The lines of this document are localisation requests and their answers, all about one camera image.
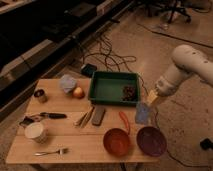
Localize blue sponge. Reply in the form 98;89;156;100
135;102;150;125

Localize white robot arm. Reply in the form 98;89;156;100
146;45;213;107

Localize dark purple bowl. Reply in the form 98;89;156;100
136;126;167;157

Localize red bowl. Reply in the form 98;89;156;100
103;128;131;157

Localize dark grape bunch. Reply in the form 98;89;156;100
122;86;136;101

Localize green plastic tray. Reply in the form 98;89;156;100
88;71;141;106

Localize black power adapter box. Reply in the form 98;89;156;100
81;64;97;78

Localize black object on floor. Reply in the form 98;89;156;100
200;138;213;150

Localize wooden chopstick pair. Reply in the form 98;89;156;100
74;108;94;128

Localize red yellow apple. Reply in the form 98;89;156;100
73;87;84;99

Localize light blue crumpled cloth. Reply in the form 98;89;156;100
59;74;77;93

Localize black office chair base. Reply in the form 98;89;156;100
145;0;191;24

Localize wooden table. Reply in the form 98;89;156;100
6;79;156;164

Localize silver fork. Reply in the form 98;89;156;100
34;148;69;156

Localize white paper cup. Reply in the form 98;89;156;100
24;122;47;143

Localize black floor cables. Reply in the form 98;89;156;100
71;31;158;111

